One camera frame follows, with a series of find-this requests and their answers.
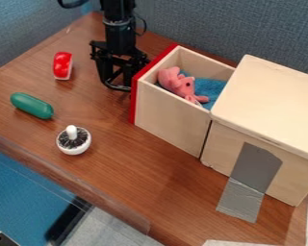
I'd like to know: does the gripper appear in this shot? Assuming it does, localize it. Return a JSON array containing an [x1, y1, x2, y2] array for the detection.
[[88, 19, 153, 93]]

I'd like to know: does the drawer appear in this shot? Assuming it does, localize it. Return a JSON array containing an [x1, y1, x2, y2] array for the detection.
[[126, 42, 238, 160]]

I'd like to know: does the red toy tomato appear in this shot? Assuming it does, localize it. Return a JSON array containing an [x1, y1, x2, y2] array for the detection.
[[52, 51, 75, 81]]

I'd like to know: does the pink plush toy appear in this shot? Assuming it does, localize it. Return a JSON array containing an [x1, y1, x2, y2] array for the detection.
[[155, 65, 211, 106]]

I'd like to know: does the white toy mushroom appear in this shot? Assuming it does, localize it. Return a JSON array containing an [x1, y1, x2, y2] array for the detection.
[[55, 124, 94, 157]]

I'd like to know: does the green toy cucumber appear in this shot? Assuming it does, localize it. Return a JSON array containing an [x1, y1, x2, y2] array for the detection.
[[9, 91, 56, 120]]

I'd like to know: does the blue cloth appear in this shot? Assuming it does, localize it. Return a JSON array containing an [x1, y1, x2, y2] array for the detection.
[[154, 69, 229, 111]]

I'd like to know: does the cabinet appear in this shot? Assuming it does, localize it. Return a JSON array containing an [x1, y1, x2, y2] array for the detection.
[[198, 54, 308, 208]]

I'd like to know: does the grey tape strip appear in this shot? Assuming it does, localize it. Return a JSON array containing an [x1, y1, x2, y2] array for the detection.
[[214, 141, 284, 225]]

